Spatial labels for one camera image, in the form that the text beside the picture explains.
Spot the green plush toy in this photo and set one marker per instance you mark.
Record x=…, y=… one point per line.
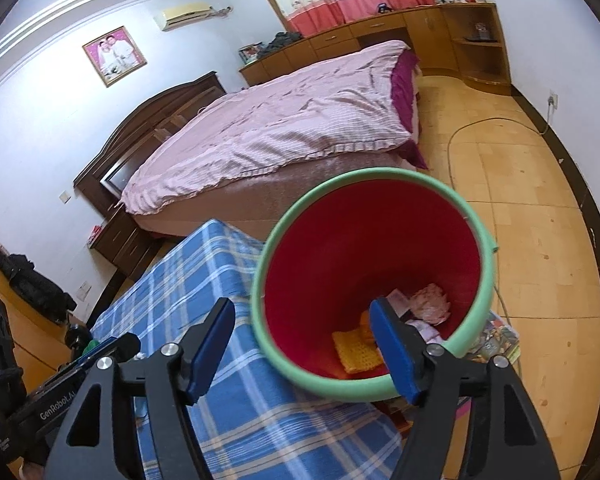
x=92, y=346

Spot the white wall socket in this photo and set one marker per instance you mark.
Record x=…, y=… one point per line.
x=85, y=292
x=553, y=100

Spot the red bin with green rim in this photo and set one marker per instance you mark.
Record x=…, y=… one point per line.
x=330, y=260

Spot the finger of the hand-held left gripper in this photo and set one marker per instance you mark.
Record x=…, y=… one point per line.
x=127, y=347

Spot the yellow foam net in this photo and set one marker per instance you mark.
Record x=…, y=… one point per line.
x=352, y=350
x=366, y=322

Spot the maroon bed sheet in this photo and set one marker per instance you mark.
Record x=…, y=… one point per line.
x=405, y=90

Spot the blue plaid tablecloth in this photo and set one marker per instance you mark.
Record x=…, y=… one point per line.
x=260, y=410

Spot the black jacket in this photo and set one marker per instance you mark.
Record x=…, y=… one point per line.
x=35, y=285

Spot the white tissue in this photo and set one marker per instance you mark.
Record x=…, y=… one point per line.
x=427, y=332

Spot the colourful printed mat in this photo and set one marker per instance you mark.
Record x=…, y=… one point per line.
x=500, y=340

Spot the upright books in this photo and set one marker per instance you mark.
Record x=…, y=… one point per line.
x=250, y=52

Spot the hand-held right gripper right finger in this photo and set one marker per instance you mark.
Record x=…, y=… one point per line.
x=395, y=355

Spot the dark wooden nightstand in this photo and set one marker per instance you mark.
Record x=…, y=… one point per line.
x=125, y=245

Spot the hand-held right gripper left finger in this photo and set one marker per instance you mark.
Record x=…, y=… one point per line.
x=212, y=345

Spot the white wall switch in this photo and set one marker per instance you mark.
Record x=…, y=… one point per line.
x=66, y=196

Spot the pink checked blanket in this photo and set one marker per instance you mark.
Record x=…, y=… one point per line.
x=280, y=125

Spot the cream paper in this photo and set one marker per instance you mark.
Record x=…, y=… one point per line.
x=430, y=302

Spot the dark clothes pile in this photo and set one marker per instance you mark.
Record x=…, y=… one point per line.
x=280, y=44

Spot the dark wooden headboard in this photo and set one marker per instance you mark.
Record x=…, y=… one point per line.
x=130, y=130

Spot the wall air conditioner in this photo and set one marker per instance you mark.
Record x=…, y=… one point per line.
x=182, y=16

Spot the framed wall photo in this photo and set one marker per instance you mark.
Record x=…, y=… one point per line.
x=114, y=55

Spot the small black item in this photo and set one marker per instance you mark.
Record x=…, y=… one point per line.
x=383, y=8

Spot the wooden wardrobe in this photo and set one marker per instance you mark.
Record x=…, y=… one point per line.
x=25, y=332

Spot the wooden cabinet row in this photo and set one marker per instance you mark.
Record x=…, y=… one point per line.
x=430, y=35

